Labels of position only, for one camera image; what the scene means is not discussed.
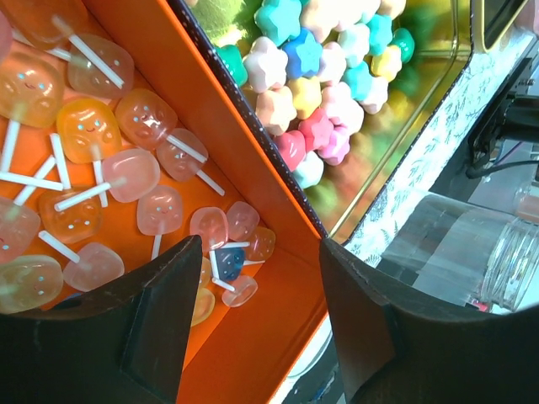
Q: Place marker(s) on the clear glass jar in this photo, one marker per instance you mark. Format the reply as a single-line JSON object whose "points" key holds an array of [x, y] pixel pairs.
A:
{"points": [[462, 253]]}

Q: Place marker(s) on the orange lollipop candy tin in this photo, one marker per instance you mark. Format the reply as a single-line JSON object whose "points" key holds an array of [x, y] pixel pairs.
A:
{"points": [[101, 173]]}

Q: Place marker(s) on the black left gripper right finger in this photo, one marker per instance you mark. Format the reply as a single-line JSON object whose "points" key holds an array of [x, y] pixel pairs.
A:
{"points": [[396, 344]]}

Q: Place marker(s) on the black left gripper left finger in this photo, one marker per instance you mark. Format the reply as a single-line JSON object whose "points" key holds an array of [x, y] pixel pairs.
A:
{"points": [[124, 342]]}

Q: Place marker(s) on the star candy tin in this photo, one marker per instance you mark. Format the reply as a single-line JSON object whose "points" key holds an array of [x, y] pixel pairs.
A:
{"points": [[393, 117]]}

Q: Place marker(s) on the gold tin of candies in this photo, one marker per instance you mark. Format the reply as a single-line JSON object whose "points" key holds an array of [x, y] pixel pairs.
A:
{"points": [[490, 19]]}

